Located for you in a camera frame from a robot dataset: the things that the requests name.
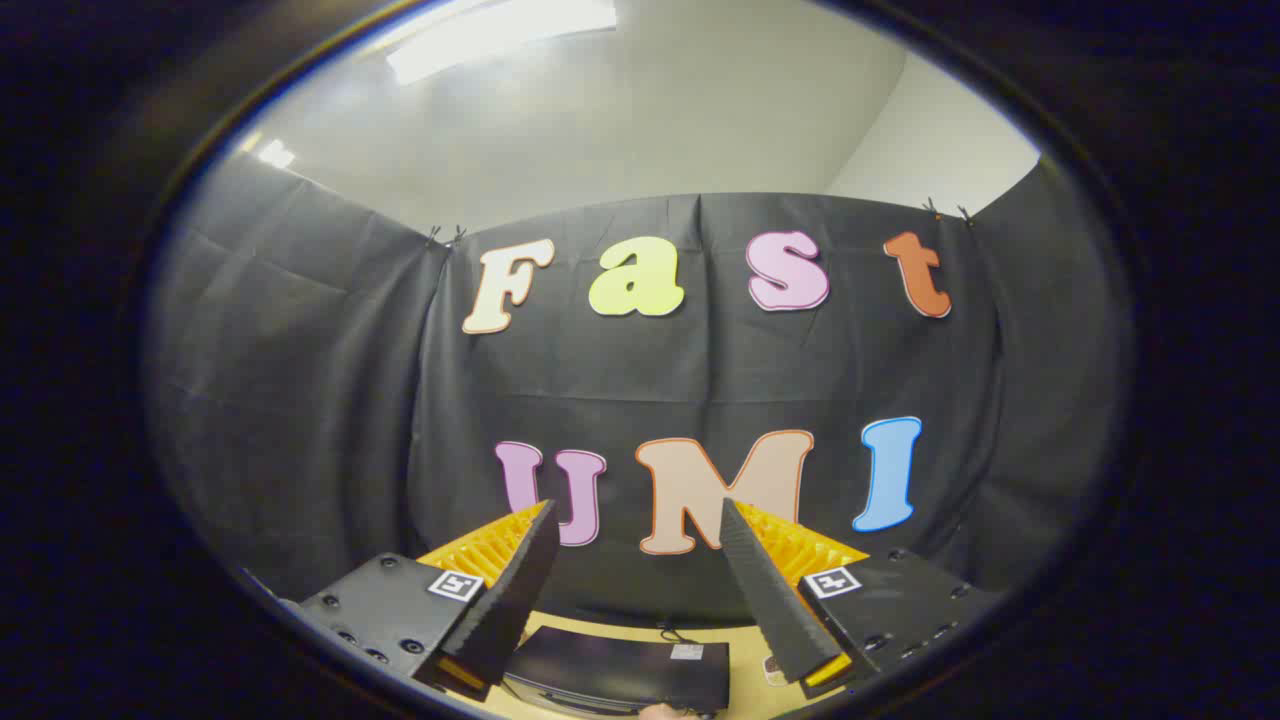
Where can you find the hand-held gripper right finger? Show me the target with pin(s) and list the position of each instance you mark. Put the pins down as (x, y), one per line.
(770, 600)

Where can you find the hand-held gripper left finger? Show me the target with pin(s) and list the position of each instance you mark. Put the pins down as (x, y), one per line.
(510, 600)

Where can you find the black toaster oven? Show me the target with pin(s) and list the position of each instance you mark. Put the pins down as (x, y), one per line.
(620, 670)

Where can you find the small white compartment dish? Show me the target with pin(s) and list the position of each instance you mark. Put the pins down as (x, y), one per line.
(774, 672)

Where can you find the black backdrop cloth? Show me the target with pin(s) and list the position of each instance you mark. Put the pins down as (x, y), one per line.
(300, 400)

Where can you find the small ceiling light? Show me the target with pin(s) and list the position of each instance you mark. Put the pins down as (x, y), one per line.
(276, 153)

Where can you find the long ceiling light panel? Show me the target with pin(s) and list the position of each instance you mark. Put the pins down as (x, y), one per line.
(500, 35)

